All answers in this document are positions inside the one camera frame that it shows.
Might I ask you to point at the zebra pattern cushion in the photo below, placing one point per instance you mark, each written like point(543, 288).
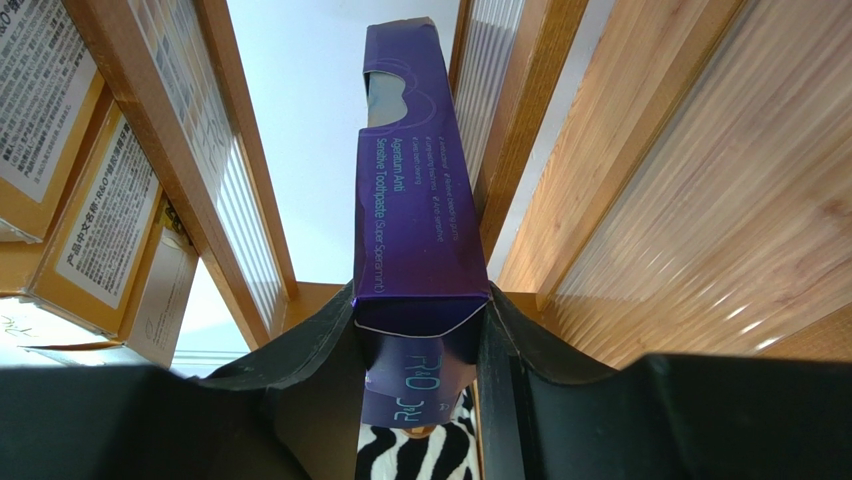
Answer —
point(449, 452)

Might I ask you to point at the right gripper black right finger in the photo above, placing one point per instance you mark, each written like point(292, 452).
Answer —
point(549, 411)

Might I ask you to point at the orange wooden shelf rack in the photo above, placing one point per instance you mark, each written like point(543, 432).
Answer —
point(697, 197)

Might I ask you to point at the orange white R.O.C.S. toothpaste box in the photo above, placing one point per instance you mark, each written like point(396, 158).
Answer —
point(50, 85)

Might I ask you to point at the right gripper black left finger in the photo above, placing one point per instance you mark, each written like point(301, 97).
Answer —
point(288, 410)

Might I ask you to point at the silver yellow R.O.C.S. toothpaste box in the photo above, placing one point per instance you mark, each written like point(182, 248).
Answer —
point(84, 270)

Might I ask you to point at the purple white R.O.C.S. toothpaste box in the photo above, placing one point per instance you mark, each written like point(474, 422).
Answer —
point(420, 277)

